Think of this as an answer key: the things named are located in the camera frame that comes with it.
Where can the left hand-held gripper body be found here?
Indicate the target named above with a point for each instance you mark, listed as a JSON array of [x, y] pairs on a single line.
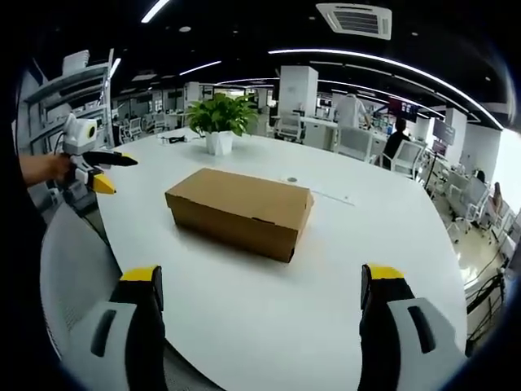
[[81, 140]]

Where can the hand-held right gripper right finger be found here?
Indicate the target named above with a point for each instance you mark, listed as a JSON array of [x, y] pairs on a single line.
[[401, 326]]

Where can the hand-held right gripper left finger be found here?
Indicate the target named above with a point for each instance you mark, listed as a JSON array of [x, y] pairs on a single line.
[[122, 326]]

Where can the brown cardboard shoe box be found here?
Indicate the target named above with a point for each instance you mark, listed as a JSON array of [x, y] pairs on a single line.
[[240, 212]]

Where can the person's left hand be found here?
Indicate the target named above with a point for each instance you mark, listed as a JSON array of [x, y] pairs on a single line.
[[57, 166]]

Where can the white mesh office chair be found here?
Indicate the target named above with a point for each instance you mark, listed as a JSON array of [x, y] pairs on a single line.
[[102, 305]]

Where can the grey metal shelving rack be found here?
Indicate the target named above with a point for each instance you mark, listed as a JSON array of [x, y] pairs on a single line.
[[73, 102]]

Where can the white plant pot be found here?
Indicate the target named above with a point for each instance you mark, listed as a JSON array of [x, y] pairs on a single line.
[[219, 142]]

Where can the green potted plant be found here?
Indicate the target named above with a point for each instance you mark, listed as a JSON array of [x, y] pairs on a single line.
[[221, 113]]

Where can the white square pillar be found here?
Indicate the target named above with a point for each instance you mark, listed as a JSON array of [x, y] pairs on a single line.
[[298, 87]]

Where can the ceiling air conditioner vent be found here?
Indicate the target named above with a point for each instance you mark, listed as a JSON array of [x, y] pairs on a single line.
[[354, 19]]

